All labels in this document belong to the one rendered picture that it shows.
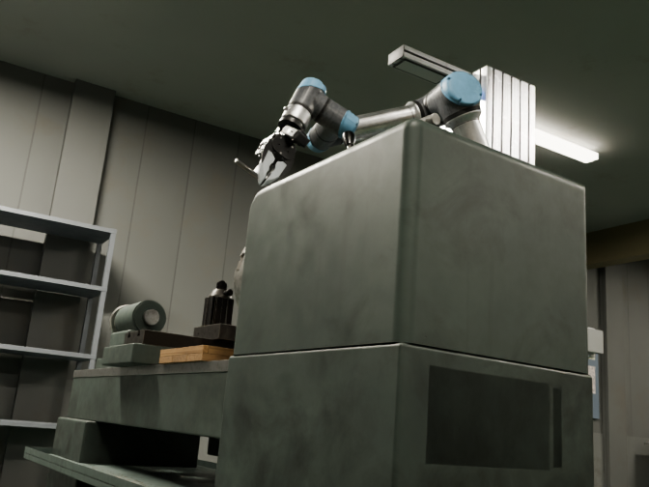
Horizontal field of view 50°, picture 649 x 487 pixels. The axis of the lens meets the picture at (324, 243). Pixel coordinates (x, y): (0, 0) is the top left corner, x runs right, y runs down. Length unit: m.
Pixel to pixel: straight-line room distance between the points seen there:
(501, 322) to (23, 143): 4.63
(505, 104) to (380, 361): 1.66
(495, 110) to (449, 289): 1.49
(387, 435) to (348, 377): 0.14
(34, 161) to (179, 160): 1.10
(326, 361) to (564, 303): 0.47
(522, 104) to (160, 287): 3.55
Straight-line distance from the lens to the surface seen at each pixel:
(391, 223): 1.16
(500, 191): 1.31
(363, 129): 2.08
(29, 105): 5.62
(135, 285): 5.46
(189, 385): 1.90
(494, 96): 2.61
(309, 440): 1.27
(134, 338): 2.27
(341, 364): 1.21
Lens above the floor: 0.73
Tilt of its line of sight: 15 degrees up
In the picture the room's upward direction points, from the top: 5 degrees clockwise
